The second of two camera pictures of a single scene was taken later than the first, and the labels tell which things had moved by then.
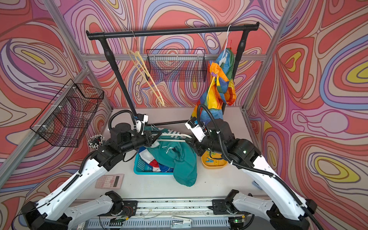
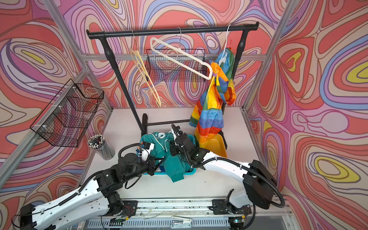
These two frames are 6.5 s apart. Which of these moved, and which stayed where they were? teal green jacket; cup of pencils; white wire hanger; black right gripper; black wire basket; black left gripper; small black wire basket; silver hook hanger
Moved: silver hook hanger; teal green jacket; black left gripper; black right gripper
Stayed: small black wire basket; cup of pencils; black wire basket; white wire hanger
